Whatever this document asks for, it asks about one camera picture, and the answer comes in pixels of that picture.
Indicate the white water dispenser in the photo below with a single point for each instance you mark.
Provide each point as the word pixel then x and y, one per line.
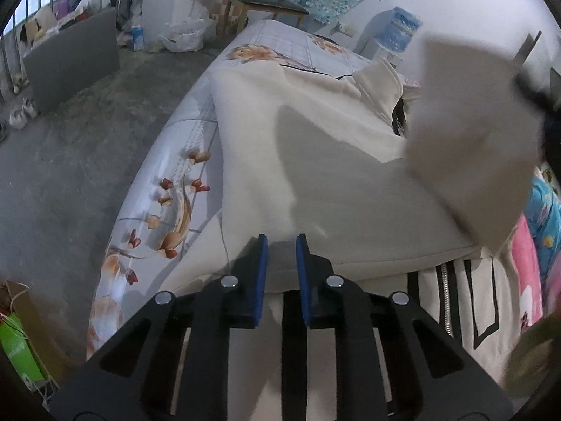
pixel 388 55

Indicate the green paper bag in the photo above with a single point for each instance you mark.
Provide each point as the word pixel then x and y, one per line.
pixel 19 351

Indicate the pile of clothes and bags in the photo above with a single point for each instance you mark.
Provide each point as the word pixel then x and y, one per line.
pixel 79 4

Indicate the blue floral cloth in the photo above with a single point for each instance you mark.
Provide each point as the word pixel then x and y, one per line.
pixel 545 215

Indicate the crumpled white plastic bag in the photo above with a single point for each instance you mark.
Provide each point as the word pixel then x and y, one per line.
pixel 184 33

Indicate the person's right forearm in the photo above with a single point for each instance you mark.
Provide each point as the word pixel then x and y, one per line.
pixel 532 351

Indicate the metal railing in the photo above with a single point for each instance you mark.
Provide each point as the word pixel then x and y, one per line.
pixel 11 52

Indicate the grey storage box with clutter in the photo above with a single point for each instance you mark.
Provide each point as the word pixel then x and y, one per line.
pixel 70 61

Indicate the pair of beige shoes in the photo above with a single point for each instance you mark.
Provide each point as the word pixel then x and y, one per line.
pixel 20 82

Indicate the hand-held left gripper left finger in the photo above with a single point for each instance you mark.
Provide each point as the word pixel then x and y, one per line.
pixel 261 272

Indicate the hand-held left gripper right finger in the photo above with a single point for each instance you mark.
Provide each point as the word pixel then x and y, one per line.
pixel 302 280

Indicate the brown paper bag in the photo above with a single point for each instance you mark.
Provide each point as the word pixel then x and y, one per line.
pixel 35 315

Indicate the cream zip jacket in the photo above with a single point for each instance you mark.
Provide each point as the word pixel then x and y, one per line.
pixel 328 175

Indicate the small blue bottle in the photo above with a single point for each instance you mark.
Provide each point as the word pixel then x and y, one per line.
pixel 138 37

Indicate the blue water bottle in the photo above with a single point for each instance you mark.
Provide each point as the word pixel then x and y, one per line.
pixel 403 28

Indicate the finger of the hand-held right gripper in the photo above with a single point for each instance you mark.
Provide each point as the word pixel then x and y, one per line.
pixel 537 92

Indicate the white wall socket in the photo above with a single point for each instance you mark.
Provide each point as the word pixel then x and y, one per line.
pixel 345 30

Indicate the pink floral blanket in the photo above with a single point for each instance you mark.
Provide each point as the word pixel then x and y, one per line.
pixel 528 263

